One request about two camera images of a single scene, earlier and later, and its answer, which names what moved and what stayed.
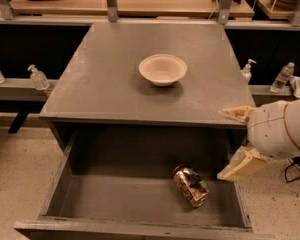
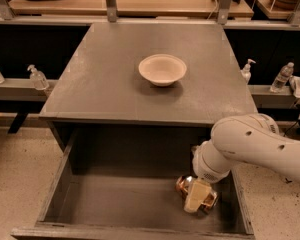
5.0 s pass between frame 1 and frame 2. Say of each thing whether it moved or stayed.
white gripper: moved
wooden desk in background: stayed
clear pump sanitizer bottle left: stayed
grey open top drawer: stayed
